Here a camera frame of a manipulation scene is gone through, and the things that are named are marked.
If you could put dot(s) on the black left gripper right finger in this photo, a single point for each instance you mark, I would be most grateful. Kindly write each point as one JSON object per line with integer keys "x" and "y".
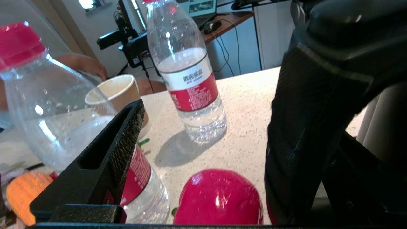
{"x": 375, "y": 190}

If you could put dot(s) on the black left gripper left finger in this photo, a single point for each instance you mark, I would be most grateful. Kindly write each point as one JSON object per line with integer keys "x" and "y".
{"x": 95, "y": 171}

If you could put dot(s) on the black electric kettle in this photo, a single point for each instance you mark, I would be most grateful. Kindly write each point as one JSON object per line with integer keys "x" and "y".
{"x": 302, "y": 111}

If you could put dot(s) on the person bare hand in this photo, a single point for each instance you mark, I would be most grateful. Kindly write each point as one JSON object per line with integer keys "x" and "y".
{"x": 84, "y": 65}

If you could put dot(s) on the yellow toy corn cob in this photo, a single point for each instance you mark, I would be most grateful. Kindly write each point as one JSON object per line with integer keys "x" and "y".
{"x": 25, "y": 194}

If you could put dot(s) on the water bottle mountain logo label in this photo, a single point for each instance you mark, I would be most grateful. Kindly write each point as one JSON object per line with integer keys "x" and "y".
{"x": 41, "y": 121}

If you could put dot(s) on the brown paper cup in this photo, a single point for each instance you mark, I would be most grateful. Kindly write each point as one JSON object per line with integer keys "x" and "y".
{"x": 124, "y": 92}

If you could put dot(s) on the water bottle white band label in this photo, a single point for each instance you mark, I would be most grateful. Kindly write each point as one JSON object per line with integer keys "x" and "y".
{"x": 190, "y": 89}

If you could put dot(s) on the red toy apple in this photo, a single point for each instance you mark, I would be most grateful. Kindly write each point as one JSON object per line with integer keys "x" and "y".
{"x": 219, "y": 200}

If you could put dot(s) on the bright window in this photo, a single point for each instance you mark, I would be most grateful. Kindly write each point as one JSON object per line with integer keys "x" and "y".
{"x": 92, "y": 3}

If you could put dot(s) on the black computer mouse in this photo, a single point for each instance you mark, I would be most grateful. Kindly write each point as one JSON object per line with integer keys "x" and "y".
{"x": 212, "y": 27}

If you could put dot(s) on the open laptop computer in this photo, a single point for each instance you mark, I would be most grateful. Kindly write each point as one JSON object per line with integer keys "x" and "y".
{"x": 202, "y": 11}

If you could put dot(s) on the brown wooden desk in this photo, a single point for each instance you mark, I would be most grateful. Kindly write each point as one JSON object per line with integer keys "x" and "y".
{"x": 229, "y": 27}

